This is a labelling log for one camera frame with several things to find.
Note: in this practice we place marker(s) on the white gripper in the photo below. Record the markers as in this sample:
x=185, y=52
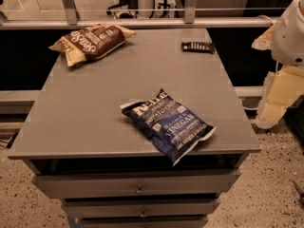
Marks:
x=290, y=37

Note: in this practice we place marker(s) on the blue potato chip bag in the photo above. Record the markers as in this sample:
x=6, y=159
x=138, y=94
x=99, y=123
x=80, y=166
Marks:
x=172, y=127

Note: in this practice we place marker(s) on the black rxbar chocolate bar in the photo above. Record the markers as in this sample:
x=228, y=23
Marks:
x=201, y=47

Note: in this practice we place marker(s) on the brown SunChips bag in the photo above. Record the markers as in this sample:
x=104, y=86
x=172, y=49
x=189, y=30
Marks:
x=91, y=43

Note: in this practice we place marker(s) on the black office chair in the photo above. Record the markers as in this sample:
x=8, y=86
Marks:
x=131, y=4

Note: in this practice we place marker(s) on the bottom grey drawer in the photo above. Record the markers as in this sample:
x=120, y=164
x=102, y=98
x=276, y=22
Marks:
x=155, y=222

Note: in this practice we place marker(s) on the grey drawer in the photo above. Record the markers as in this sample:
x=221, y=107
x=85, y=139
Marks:
x=155, y=222
x=140, y=208
x=136, y=184

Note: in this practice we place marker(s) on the middle grey drawer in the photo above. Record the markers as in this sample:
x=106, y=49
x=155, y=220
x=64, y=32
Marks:
x=140, y=208

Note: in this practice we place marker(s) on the grey metal railing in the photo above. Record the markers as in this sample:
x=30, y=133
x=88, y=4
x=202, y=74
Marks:
x=75, y=14

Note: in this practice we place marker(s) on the grey drawer cabinet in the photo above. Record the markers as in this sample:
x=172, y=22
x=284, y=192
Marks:
x=76, y=126

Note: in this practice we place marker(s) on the top grey drawer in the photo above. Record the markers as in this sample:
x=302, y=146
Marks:
x=136, y=184

